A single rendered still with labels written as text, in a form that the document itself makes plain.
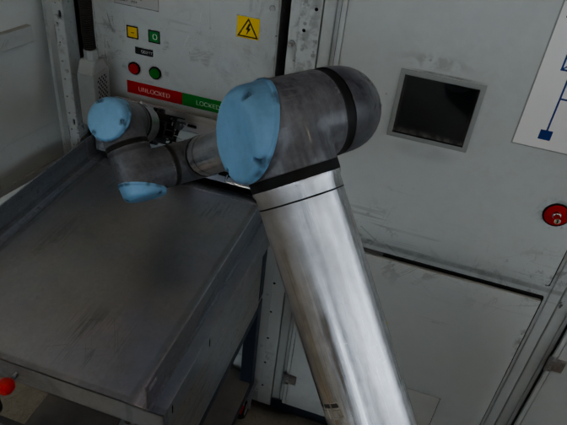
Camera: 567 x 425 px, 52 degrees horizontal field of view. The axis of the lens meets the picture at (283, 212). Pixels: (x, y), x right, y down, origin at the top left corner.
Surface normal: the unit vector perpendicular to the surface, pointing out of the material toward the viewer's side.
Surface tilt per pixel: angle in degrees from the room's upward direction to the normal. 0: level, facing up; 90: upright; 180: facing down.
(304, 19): 90
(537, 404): 90
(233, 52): 90
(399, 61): 90
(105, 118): 56
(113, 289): 0
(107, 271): 0
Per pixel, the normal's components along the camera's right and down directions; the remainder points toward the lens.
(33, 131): 0.88, 0.35
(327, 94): 0.41, -0.35
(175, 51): -0.30, 0.54
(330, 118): 0.58, 0.15
